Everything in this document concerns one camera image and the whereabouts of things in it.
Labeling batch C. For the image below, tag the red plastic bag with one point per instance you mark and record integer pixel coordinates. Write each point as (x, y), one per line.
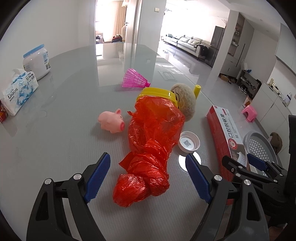
(153, 131)

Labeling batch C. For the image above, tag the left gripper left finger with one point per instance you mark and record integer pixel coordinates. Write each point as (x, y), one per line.
(48, 219)

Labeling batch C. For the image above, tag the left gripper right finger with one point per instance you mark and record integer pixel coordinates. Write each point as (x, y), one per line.
(246, 219)

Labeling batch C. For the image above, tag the yellow cylinder toy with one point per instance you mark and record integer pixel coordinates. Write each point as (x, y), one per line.
(197, 90)

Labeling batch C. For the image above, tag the red soda can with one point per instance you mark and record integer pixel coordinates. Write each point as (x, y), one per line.
(3, 113)

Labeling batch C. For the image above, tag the beige plush sloth toy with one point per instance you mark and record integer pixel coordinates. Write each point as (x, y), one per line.
(186, 100)

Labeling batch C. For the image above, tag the white bottle cap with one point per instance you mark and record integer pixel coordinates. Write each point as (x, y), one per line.
(188, 142)

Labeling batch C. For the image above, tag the red white toothpaste box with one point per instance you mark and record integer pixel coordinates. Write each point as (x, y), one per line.
(227, 139)

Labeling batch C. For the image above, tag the white low cabinet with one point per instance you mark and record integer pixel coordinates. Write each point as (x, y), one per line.
(272, 114)

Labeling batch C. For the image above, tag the pink rubber pig toy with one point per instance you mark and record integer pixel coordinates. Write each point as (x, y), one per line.
(112, 121)

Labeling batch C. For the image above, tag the dark tall cabinet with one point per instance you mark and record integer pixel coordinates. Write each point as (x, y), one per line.
(215, 46)

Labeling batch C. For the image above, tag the grey perforated trash basket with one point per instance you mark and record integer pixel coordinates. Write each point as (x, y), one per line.
(259, 146)

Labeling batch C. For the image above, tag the pink plastic stool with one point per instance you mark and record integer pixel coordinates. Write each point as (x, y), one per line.
(250, 113)

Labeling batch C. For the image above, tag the brown bag on floor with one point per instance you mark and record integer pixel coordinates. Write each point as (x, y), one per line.
(276, 142)

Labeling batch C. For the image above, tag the grey sofa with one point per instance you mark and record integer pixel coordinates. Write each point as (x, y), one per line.
(192, 45)

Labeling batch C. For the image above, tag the white jar blue lid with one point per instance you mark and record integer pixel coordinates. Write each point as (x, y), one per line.
(37, 61)

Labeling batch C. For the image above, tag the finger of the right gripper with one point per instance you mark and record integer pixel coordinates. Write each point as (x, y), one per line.
(271, 169)
(241, 172)

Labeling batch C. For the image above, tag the black shoe rack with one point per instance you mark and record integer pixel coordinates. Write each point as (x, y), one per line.
(248, 84)

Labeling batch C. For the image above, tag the yellow plastic container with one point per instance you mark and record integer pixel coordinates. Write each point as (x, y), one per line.
(158, 92)

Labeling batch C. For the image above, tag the pink plastic shuttlecock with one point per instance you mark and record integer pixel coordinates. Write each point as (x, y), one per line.
(132, 79)

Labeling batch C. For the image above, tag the white blue tissue pack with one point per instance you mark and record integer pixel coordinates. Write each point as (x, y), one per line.
(19, 89)

